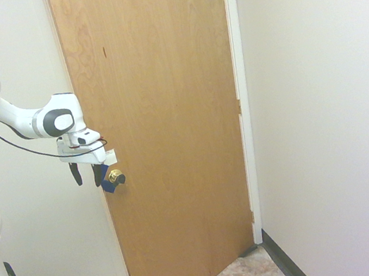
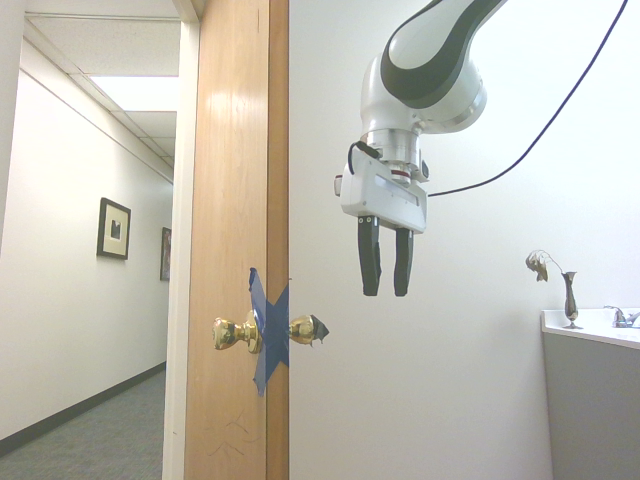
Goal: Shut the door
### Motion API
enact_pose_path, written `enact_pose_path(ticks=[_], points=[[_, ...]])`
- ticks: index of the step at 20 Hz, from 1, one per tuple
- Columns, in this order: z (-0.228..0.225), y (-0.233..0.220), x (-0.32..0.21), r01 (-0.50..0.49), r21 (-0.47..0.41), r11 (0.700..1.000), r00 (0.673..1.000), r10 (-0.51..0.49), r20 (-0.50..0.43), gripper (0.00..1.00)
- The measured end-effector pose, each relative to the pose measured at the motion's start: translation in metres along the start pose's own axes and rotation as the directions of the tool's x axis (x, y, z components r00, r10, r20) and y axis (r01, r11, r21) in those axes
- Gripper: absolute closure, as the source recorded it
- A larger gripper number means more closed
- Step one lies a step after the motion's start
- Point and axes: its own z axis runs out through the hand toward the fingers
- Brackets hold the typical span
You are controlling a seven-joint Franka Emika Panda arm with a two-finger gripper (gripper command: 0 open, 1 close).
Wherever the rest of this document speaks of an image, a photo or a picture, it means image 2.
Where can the ceiling light panel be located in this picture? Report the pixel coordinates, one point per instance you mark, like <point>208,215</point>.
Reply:
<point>135,89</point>

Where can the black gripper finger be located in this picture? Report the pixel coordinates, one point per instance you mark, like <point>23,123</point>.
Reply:
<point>370,255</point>
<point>403,260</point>

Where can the black framed picture white mat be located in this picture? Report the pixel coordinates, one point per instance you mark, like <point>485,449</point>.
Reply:
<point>113,228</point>

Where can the white door frame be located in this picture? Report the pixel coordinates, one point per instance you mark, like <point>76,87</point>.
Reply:
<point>176,250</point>

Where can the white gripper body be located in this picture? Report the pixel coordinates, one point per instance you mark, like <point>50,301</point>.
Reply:
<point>385,192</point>

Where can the white sink counter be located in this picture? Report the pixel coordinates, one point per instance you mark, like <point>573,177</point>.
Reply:
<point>595,327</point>

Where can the brass door knob with tape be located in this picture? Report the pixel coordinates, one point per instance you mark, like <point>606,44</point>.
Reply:
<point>306,330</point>

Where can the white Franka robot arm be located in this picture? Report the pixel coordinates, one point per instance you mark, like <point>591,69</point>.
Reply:
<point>425,60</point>

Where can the slim metal vase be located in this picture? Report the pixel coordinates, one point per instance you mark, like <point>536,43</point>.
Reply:
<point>569,302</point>

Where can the dark framed picture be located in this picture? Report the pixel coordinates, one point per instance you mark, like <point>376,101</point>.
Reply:
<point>165,253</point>

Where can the chrome faucet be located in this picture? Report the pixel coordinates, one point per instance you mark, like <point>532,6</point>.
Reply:
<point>621,317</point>

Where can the blue tape cross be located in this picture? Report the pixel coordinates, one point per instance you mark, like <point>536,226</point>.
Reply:
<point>272,330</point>

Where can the grey counter cabinet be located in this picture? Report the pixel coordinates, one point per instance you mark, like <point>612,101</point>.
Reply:
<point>592,407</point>

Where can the wooden door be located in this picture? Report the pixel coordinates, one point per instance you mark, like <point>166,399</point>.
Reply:
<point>235,200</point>

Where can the dried wilted flower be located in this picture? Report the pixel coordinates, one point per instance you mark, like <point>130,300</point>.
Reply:
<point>539,264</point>

